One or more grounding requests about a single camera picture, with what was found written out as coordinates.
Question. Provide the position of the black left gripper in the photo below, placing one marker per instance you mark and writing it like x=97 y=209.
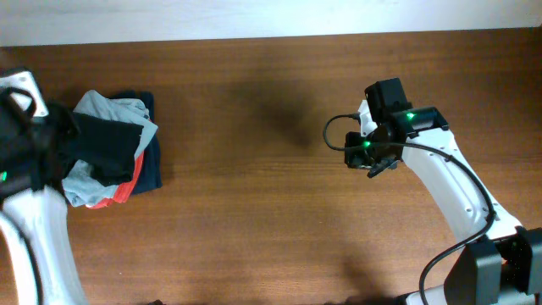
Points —
x=60 y=114

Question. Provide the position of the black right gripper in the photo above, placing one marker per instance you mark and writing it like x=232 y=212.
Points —
x=354 y=158

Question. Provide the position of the dark teal shirt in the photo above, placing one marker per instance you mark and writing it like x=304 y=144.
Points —
x=108 y=146

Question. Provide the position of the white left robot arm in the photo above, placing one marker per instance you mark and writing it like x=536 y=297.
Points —
x=34 y=208

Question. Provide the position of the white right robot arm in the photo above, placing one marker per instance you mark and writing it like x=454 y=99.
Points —
x=495 y=259

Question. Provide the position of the light blue folded shirt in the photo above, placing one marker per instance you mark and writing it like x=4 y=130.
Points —
x=82 y=190

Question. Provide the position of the red folded garment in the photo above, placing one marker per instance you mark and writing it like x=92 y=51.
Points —
x=124 y=190

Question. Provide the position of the navy folded garment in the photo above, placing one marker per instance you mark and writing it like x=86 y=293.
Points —
x=150 y=177

